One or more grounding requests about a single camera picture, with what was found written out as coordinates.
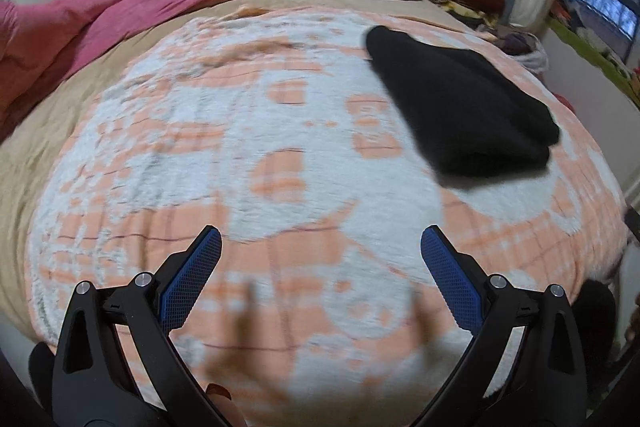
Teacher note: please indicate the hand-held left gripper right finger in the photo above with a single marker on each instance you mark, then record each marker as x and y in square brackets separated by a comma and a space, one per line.
[450, 277]

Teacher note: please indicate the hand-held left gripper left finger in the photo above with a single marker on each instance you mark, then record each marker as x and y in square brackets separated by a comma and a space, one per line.
[192, 277]

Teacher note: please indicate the black sweater with orange cuffs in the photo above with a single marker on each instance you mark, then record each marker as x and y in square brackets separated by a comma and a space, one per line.
[450, 107]

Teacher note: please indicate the white plastic bag of clothes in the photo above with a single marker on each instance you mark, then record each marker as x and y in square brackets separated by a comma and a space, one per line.
[520, 47]

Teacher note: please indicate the pile of windowsill clothes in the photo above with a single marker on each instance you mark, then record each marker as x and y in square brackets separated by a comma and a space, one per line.
[595, 32]

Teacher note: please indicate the person's left hand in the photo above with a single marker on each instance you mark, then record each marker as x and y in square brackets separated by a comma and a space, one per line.
[225, 404]

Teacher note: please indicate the orange white checked blanket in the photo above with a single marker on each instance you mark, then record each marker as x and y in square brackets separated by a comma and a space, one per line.
[200, 157]

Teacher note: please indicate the green window ledge cover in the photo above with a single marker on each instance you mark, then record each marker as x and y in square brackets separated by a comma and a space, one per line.
[585, 49]

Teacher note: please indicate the pink duvet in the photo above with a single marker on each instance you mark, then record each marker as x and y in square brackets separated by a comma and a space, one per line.
[100, 17]

